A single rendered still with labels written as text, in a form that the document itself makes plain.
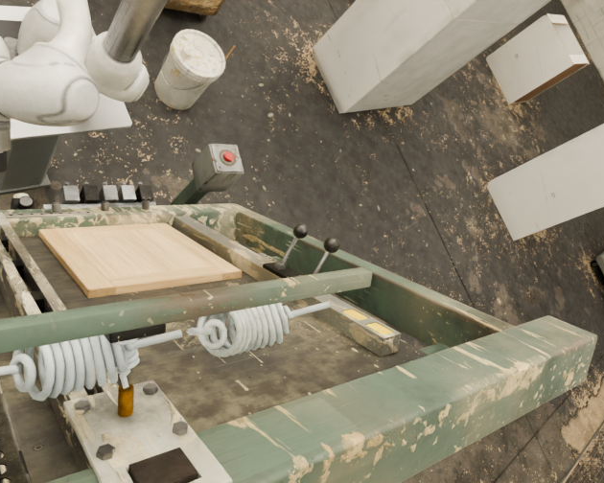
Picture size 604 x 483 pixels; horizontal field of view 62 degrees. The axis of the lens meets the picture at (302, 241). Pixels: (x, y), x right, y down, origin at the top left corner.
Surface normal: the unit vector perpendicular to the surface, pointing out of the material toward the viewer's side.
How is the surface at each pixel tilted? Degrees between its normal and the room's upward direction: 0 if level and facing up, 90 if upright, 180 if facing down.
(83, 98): 50
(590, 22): 90
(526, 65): 90
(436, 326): 90
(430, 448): 36
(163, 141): 0
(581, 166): 90
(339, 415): 54
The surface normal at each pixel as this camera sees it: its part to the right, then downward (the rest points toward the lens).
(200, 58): 0.56, -0.33
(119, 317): 0.61, 0.28
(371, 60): -0.72, 0.25
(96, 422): 0.11, -0.96
